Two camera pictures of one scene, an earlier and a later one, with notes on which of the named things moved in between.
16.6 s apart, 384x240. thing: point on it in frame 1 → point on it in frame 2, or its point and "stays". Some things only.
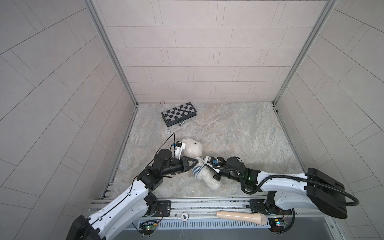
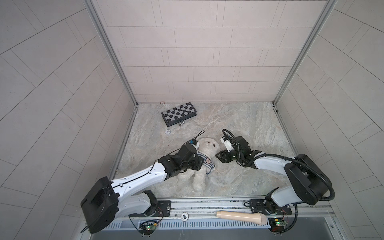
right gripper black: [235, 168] → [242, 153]
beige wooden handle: [256, 218] stays
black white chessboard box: [178, 114] stays
